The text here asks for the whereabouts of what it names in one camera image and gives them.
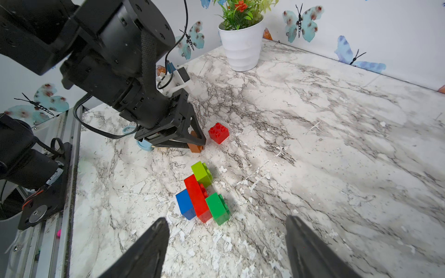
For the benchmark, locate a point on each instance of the blue lego brick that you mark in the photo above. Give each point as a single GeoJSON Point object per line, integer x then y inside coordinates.
{"type": "Point", "coordinates": [185, 205]}

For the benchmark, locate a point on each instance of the white flower pot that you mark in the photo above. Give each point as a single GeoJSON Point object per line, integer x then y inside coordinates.
{"type": "Point", "coordinates": [242, 47]}

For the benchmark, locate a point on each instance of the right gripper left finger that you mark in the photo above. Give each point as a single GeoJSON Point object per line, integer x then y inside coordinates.
{"type": "Point", "coordinates": [145, 258]}

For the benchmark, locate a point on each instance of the dark green lego brick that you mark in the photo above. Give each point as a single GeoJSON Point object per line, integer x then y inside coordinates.
{"type": "Point", "coordinates": [218, 208]}

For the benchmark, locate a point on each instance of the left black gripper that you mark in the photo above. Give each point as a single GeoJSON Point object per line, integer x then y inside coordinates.
{"type": "Point", "coordinates": [165, 122]}

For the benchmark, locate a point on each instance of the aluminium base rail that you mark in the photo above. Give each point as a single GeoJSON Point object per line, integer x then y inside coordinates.
{"type": "Point", "coordinates": [41, 163]}

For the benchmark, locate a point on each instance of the green artificial plant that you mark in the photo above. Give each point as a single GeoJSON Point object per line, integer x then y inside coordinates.
{"type": "Point", "coordinates": [241, 14]}

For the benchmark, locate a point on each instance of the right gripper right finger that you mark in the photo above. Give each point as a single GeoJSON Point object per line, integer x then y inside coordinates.
{"type": "Point", "coordinates": [310, 256]}

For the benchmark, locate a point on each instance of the red lego brick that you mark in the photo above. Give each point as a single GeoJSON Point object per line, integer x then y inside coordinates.
{"type": "Point", "coordinates": [198, 195]}
{"type": "Point", "coordinates": [218, 133]}

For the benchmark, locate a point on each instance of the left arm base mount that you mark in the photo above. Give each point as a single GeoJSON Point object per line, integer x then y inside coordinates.
{"type": "Point", "coordinates": [53, 198]}

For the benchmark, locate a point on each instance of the orange lego brick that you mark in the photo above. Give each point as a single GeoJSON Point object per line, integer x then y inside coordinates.
{"type": "Point", "coordinates": [195, 148]}

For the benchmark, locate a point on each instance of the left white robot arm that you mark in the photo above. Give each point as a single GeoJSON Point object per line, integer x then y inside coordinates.
{"type": "Point", "coordinates": [110, 50]}

